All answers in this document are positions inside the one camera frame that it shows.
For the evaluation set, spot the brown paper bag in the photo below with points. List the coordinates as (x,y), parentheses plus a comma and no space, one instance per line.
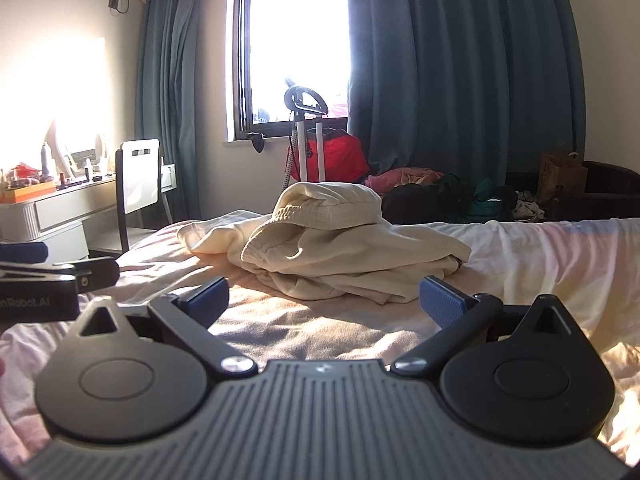
(562,177)

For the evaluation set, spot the black armchair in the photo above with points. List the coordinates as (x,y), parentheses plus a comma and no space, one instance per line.
(600,200)

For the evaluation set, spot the wide teal curtain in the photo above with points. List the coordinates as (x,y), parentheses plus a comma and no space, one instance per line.
(450,60)

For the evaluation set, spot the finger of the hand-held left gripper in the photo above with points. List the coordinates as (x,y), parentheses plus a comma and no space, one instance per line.
(22,252)
(95,275)

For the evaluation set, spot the red ornament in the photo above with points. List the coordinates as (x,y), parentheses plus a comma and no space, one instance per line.
(25,170)

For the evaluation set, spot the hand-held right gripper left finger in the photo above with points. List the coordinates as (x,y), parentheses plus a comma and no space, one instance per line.
(207,295)

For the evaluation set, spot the black curved object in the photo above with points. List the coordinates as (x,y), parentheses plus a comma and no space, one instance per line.
(257,142)

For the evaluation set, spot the white and black chair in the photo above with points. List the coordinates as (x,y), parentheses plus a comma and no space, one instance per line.
(140,170)

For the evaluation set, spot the white framed table mirror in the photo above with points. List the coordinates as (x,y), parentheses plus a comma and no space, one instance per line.
(65,155)

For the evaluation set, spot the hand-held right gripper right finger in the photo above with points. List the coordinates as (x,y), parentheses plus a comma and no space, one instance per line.
(440,302)

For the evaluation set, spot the window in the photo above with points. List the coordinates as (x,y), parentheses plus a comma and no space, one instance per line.
(295,35)

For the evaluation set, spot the cream garment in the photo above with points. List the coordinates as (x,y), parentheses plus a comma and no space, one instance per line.
(325,240)

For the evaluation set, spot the orange box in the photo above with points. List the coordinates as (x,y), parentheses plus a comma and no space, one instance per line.
(30,192)

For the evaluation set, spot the green clothes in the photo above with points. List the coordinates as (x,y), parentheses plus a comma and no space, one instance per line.
(487,200)

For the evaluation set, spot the black clothes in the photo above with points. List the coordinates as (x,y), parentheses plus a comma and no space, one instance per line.
(425,202)

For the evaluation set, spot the red bag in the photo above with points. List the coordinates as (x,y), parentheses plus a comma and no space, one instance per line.
(340,157)

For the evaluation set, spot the garment steamer stand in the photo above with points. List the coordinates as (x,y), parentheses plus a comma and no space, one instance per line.
(300,97)

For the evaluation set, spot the row of small cosmetics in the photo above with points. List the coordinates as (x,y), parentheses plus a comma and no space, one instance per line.
(89,170)

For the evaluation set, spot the white dressing table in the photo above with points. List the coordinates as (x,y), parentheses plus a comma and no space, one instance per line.
(60,210)

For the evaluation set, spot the grey bottle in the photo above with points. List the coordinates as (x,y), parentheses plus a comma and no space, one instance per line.
(46,160)

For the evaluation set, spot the pink clothes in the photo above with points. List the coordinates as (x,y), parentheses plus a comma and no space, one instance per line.
(405,177)

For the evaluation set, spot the white patterned clothes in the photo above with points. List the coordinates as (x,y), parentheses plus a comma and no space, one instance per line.
(530,210)

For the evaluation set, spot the bed with pink sheet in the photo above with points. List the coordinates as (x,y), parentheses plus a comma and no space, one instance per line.
(310,330)

